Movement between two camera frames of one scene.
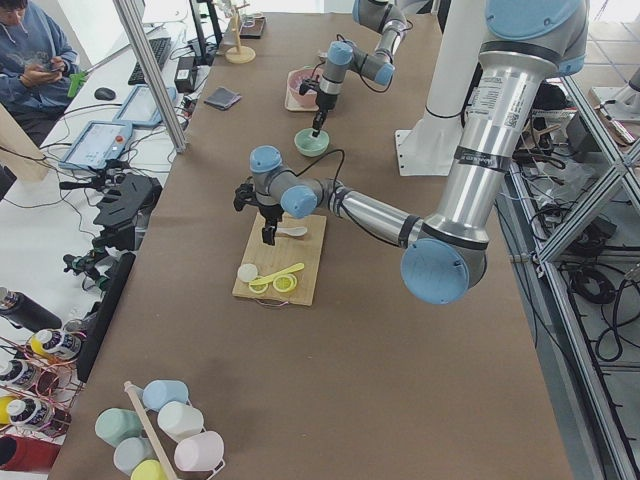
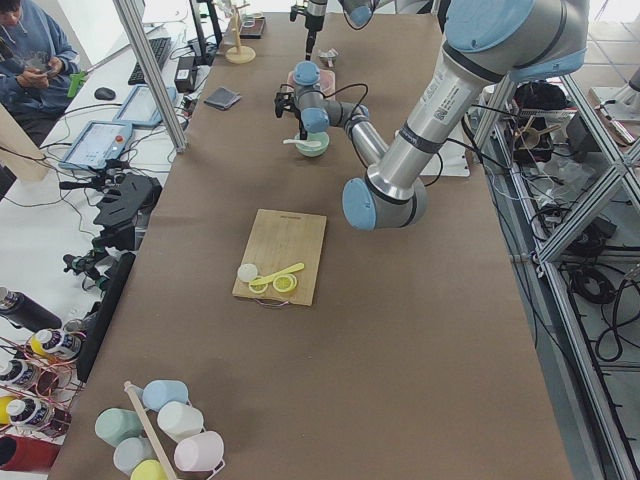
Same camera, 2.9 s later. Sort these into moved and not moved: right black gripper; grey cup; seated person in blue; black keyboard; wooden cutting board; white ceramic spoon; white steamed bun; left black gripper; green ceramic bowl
Moved: left black gripper; right black gripper; white ceramic spoon
Not moved: black keyboard; green ceramic bowl; white steamed bun; grey cup; wooden cutting board; seated person in blue
